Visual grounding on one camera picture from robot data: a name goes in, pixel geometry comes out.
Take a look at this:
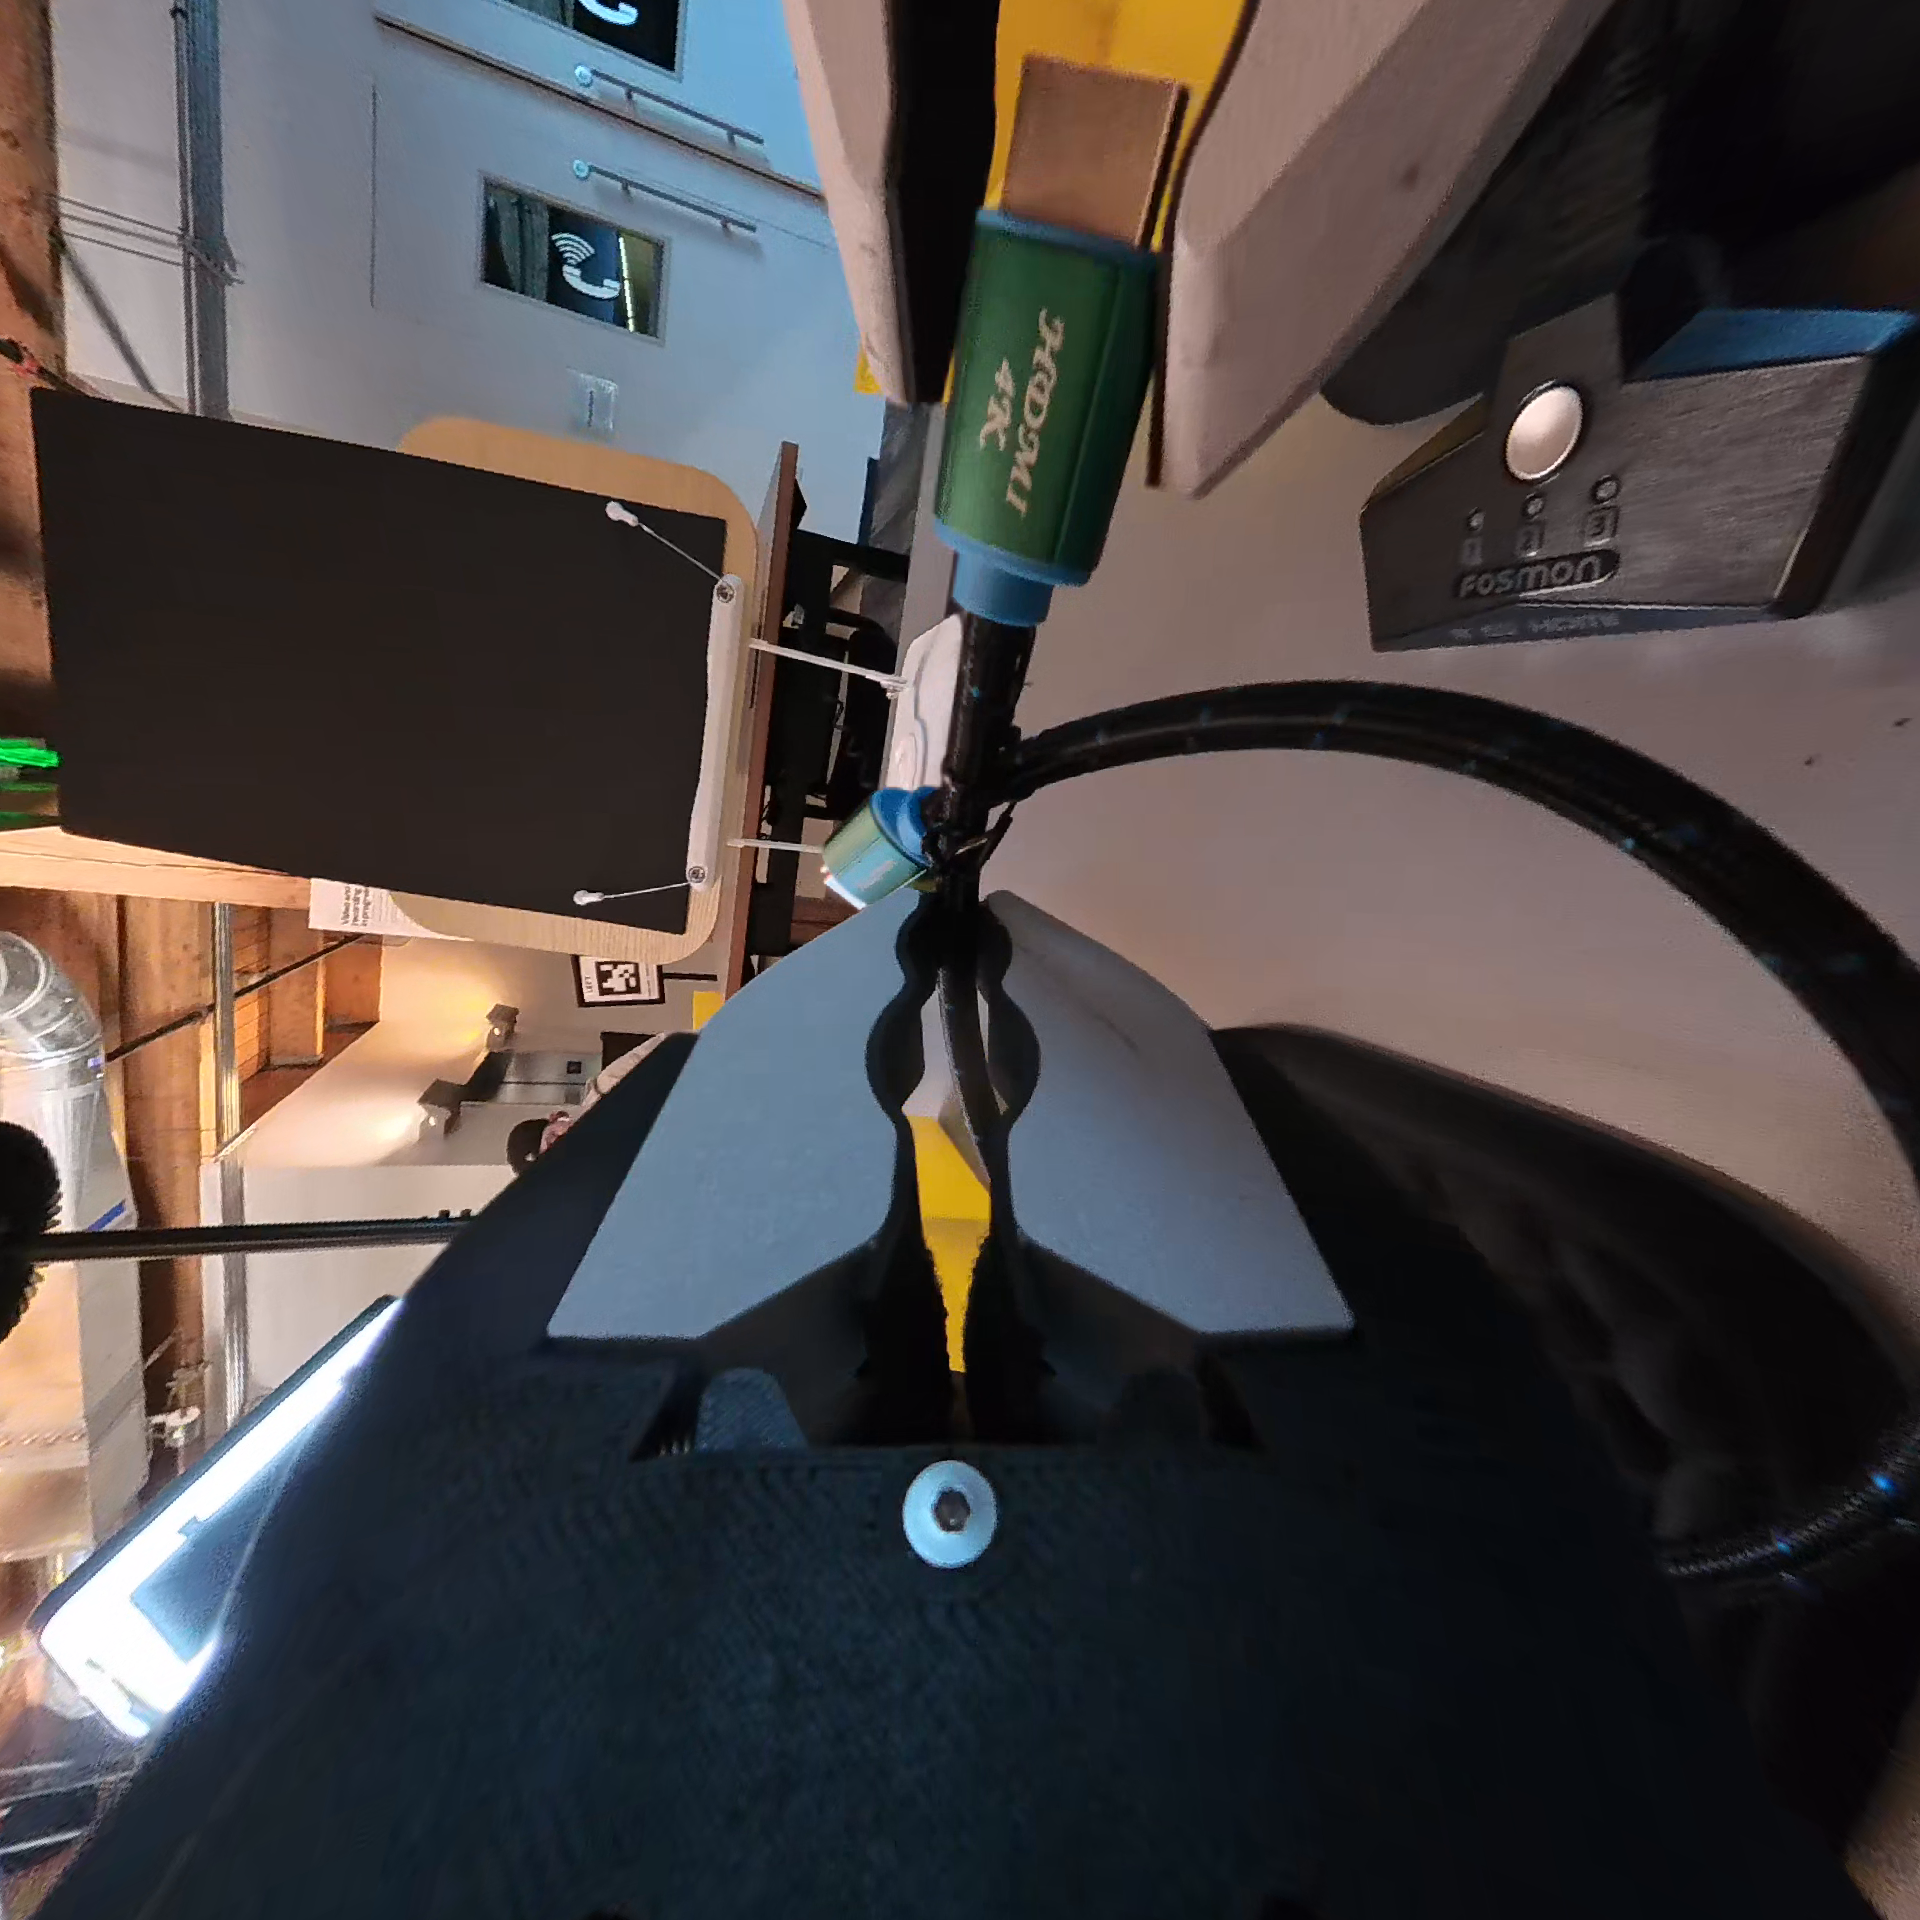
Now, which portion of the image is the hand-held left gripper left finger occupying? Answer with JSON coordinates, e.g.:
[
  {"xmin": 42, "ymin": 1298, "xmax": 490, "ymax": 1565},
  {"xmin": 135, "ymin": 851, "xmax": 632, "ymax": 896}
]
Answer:
[{"xmin": 544, "ymin": 901, "xmax": 966, "ymax": 1433}]

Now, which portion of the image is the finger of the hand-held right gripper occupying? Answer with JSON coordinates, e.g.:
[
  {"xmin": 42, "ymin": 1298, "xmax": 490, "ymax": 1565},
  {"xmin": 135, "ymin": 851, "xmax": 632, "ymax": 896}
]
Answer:
[
  {"xmin": 780, "ymin": 0, "xmax": 1001, "ymax": 408},
  {"xmin": 1150, "ymin": 0, "xmax": 1625, "ymax": 501}
]

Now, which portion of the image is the phone icon wall sign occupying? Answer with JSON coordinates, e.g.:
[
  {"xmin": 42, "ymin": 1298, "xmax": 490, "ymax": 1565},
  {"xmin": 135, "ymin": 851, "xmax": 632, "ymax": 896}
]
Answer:
[
  {"xmin": 480, "ymin": 176, "xmax": 671, "ymax": 345},
  {"xmin": 497, "ymin": 0, "xmax": 683, "ymax": 74}
]

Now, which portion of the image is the black stand pole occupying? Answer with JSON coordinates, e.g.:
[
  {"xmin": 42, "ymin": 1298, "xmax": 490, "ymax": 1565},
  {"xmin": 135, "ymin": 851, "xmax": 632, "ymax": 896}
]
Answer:
[{"xmin": 0, "ymin": 1216, "xmax": 471, "ymax": 1265}]

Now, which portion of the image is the black hdmi switch box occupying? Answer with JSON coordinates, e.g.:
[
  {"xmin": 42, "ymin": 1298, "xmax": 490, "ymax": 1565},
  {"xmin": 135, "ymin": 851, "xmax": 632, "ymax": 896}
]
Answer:
[{"xmin": 1358, "ymin": 292, "xmax": 1920, "ymax": 655}]

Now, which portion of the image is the black board with wooden frame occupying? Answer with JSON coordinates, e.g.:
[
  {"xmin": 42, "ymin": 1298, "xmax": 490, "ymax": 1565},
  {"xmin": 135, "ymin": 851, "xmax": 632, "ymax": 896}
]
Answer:
[{"xmin": 30, "ymin": 386, "xmax": 770, "ymax": 963}]

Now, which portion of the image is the led light panel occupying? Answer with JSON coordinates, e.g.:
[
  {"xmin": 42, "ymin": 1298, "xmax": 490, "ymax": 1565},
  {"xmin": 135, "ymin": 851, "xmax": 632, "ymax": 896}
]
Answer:
[{"xmin": 30, "ymin": 1297, "xmax": 407, "ymax": 1741}]

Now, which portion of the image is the green plug braided hdmi cable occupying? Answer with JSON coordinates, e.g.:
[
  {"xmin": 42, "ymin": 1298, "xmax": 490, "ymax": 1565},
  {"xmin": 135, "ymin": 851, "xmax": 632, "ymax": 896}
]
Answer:
[{"xmin": 823, "ymin": 58, "xmax": 1920, "ymax": 1595}]

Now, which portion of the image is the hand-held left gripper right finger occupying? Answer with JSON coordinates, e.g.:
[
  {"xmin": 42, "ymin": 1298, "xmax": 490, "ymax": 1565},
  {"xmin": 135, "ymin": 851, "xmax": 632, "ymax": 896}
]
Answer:
[{"xmin": 966, "ymin": 890, "xmax": 1355, "ymax": 1433}]

